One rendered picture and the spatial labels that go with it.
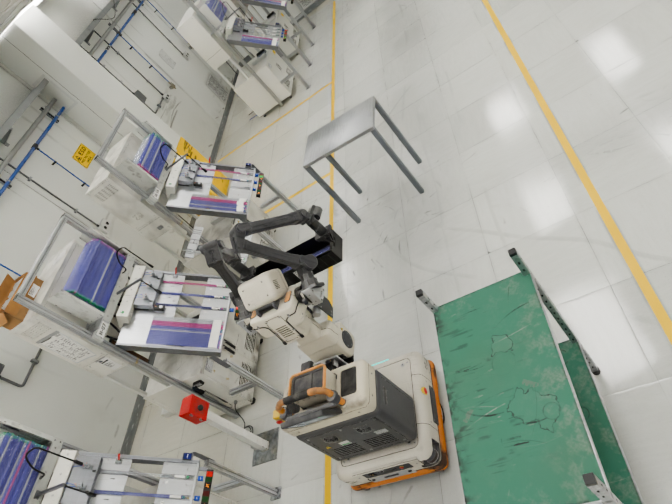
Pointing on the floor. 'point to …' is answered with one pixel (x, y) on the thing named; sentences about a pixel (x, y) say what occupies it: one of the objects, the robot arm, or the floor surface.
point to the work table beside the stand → (333, 136)
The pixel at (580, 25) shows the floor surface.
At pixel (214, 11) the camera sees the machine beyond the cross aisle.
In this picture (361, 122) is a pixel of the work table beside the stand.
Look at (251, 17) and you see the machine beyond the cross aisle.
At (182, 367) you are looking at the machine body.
